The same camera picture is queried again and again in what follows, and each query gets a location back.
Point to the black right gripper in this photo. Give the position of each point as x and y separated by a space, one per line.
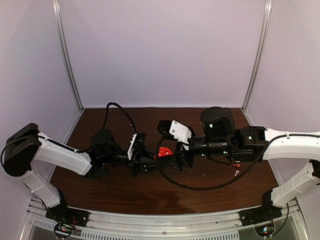
181 156

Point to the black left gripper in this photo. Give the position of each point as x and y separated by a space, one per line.
136 159

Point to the red round earbud charging case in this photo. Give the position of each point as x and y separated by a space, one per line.
163 153

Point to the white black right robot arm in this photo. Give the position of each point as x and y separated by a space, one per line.
254 144

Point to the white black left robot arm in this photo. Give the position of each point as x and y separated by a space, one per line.
29 145

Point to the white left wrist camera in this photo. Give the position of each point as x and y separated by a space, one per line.
131 147

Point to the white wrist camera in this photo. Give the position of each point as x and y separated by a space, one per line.
131 147
175 131

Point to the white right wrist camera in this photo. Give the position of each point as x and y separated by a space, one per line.
175 131

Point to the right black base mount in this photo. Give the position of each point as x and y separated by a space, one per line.
266 212

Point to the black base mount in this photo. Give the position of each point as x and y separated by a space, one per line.
66 215
266 212

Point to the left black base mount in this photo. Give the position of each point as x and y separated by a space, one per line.
66 215

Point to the aluminium front rail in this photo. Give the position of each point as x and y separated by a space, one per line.
223 225

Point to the right aluminium frame post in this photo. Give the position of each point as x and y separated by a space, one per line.
264 31

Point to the aluminium frame post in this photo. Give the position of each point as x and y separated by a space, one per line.
65 53
264 31

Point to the left aluminium frame post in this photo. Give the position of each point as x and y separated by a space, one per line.
65 53

